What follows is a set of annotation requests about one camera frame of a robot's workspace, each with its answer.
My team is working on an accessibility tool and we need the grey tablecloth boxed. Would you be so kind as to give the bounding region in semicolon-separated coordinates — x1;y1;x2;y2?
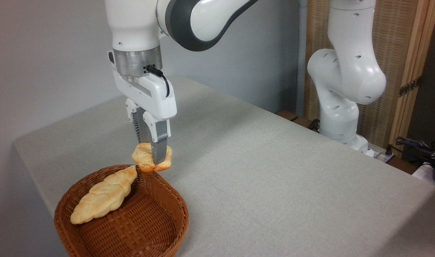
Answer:
14;76;435;257

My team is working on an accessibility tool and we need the wooden folding screen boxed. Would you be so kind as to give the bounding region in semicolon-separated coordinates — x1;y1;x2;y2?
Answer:
304;0;435;157

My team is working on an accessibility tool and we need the long twisted bread loaf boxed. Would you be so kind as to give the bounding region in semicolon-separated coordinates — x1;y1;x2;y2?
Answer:
70;165;138;225

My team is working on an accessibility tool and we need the brown woven wicker basket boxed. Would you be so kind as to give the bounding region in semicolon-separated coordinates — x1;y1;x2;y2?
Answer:
54;164;189;257

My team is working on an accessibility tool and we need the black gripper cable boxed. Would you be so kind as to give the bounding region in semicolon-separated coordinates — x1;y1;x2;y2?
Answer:
146;65;170;97

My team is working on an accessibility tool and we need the round golden bread bun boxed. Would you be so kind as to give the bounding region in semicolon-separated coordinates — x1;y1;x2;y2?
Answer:
132;143;173;173

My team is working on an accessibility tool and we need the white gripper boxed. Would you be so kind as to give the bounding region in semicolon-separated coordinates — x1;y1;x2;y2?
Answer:
108;51;178;165

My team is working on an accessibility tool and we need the grey vertical pipe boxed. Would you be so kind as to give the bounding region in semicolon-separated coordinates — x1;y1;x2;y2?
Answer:
295;0;308;115

